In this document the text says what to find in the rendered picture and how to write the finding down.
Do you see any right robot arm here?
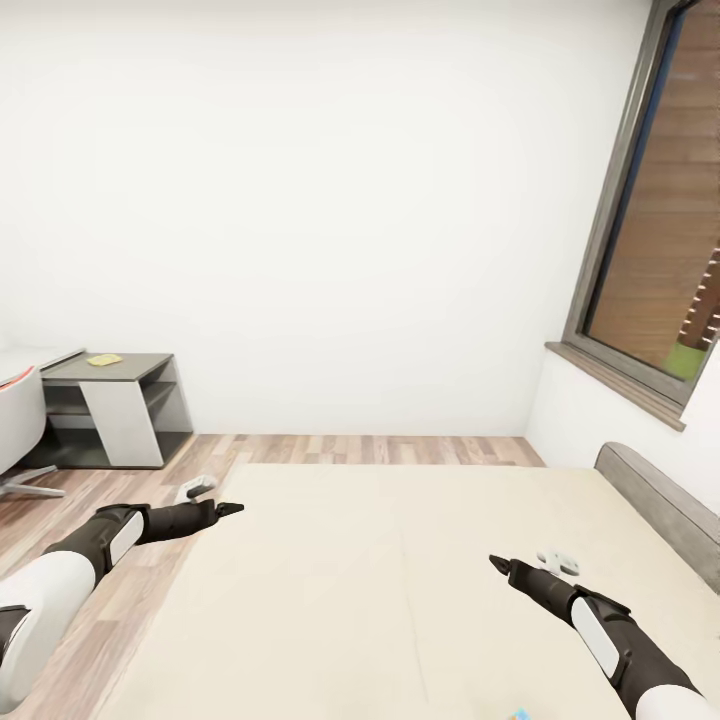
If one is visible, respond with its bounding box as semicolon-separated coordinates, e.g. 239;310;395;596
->
489;547;720;720

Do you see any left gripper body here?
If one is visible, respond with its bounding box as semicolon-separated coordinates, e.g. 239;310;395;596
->
163;499;217;541

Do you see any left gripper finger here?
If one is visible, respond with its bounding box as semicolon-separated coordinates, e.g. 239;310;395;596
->
215;502;245;522

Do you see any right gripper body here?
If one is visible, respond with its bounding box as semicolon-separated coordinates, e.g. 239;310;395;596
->
508;558;561;613

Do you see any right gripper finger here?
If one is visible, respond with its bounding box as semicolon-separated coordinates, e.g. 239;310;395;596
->
489;554;512;577

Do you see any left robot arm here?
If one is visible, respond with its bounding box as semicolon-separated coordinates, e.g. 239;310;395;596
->
0;475;245;715

